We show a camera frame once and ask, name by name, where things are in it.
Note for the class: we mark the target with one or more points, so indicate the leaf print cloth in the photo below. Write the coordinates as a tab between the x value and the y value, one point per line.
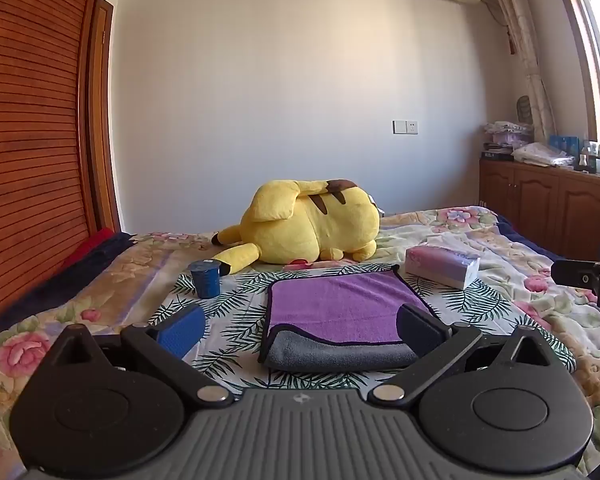
240	305

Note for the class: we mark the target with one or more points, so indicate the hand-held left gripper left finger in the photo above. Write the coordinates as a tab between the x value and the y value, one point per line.
182	334

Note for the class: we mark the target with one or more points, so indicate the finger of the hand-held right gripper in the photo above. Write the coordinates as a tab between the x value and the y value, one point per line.
575	274

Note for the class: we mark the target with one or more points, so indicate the beige curtain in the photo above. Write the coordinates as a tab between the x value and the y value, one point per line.
522	50

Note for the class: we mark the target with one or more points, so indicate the wooden slatted wardrobe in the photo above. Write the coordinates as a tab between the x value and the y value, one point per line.
30	135

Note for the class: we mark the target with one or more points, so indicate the purple and grey towel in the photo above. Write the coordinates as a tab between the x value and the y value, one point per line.
340	310

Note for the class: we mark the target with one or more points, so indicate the yellow plush toy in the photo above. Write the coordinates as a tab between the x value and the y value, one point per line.
310	222

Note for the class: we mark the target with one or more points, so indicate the red cloth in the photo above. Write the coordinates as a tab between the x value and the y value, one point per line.
87	247

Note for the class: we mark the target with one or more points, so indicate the blue box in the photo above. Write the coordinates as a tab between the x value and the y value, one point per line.
564	144

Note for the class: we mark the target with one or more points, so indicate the white wall socket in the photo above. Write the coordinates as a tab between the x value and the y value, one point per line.
405	127

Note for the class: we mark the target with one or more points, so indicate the dark blue cup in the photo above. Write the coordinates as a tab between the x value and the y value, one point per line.
205	280

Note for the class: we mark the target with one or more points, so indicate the dark glass bottle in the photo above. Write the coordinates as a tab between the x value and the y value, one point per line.
585	157

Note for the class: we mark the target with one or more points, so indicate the stack of folded clothes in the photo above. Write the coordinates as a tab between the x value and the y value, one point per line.
505	140

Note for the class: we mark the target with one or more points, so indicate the pink purple tissue pack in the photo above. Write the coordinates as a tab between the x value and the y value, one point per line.
442	265

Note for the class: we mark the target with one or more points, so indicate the white plastic bag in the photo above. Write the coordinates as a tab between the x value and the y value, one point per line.
540	154

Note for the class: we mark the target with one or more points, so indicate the dark blue blanket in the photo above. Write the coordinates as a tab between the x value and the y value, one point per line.
55	285

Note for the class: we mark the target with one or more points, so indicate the green hand fan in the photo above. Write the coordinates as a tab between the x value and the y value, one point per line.
524	110

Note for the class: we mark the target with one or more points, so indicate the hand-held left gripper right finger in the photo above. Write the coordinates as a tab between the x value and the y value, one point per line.
419	332

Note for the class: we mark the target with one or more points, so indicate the wooden low cabinet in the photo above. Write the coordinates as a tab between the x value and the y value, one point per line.
535	200

